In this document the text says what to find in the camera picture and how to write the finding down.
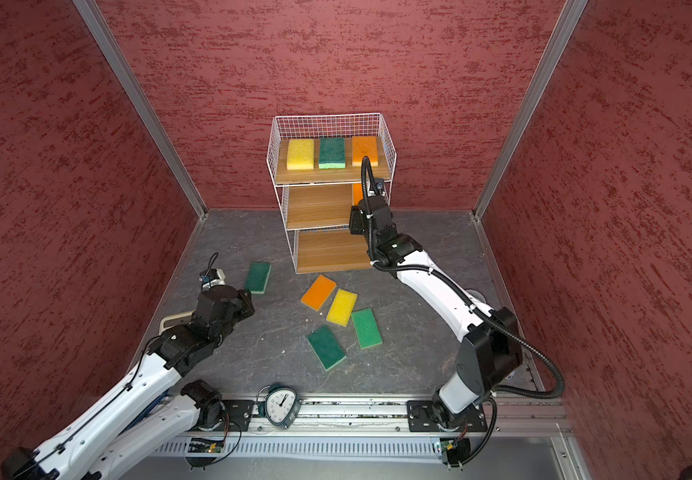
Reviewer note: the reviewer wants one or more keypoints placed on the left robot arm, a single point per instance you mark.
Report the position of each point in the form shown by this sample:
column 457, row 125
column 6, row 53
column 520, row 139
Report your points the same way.
column 119, row 429

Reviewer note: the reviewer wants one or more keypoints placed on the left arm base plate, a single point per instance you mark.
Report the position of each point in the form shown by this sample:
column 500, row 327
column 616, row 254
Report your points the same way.
column 237, row 413

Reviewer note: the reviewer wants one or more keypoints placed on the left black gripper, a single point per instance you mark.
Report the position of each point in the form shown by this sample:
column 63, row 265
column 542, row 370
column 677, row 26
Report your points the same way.
column 246, row 304

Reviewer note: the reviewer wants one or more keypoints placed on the left circuit board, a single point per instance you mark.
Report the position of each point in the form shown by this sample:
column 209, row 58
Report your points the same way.
column 205, row 446

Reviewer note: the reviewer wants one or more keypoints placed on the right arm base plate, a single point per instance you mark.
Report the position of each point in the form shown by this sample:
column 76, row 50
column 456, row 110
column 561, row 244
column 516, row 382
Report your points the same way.
column 433, row 416

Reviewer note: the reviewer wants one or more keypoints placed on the light green sponge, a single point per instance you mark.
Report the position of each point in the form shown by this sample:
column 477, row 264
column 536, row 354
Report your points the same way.
column 366, row 328

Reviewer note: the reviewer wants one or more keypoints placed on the green analog clock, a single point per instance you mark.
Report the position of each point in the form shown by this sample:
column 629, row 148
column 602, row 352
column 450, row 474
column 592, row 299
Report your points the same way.
column 281, row 405

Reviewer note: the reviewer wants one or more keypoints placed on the yellow sponge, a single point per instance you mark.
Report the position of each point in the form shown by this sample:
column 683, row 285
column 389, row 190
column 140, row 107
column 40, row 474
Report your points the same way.
column 301, row 154
column 342, row 307

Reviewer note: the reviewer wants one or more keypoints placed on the right circuit board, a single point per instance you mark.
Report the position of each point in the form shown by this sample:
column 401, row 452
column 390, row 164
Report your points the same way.
column 454, row 452

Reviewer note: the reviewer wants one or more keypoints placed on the cream calculator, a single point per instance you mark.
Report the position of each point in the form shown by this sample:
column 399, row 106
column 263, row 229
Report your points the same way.
column 174, row 320

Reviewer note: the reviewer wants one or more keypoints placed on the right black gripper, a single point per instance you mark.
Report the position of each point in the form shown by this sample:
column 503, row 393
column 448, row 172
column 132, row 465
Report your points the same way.
column 357, row 218

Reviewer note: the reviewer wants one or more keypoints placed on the circuit board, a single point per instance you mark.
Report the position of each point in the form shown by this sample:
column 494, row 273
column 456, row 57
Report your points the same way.
column 454, row 452
column 205, row 446

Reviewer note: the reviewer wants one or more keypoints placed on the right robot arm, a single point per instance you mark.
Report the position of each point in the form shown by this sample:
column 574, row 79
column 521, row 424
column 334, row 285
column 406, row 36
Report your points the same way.
column 488, row 352

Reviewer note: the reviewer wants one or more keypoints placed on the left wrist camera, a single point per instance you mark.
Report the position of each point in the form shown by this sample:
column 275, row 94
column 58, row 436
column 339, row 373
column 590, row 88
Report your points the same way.
column 211, row 278

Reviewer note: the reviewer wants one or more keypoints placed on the white wire wooden shelf rack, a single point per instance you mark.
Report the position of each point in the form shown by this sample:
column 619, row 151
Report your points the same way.
column 315, row 205

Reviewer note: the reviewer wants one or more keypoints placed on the dark green sponge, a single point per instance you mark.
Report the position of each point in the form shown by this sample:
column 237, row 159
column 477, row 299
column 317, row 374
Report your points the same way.
column 258, row 277
column 326, row 347
column 332, row 153

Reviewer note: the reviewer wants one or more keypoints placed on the orange sponge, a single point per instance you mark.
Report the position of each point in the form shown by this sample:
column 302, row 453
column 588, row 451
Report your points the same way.
column 365, row 146
column 319, row 292
column 357, row 194

